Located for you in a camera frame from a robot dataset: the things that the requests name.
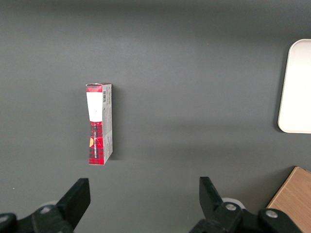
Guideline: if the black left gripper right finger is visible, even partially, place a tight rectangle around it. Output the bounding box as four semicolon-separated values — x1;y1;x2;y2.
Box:
189;176;302;233

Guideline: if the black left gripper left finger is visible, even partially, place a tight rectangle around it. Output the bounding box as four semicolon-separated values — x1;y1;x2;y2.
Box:
0;178;91;233

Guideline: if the light wooden board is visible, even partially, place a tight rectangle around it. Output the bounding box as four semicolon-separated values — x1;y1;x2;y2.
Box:
266;166;311;233

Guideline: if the red plaid cardboard box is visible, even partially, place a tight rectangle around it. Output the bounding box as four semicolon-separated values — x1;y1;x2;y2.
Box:
85;83;113;166

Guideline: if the white plastic tray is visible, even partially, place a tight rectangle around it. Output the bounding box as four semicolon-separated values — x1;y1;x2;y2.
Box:
277;39;311;134

